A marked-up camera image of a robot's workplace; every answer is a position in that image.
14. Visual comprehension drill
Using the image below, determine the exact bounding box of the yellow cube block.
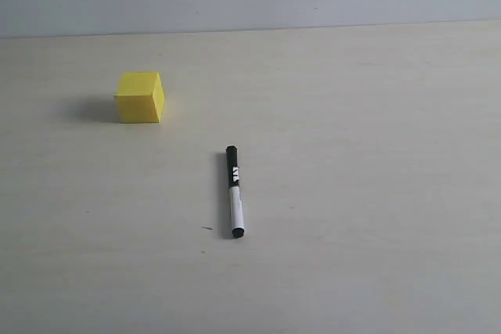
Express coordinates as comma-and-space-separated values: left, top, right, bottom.
114, 71, 166, 124

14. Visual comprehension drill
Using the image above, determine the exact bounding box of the black and white marker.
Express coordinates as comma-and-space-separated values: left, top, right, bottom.
225, 145, 245, 239

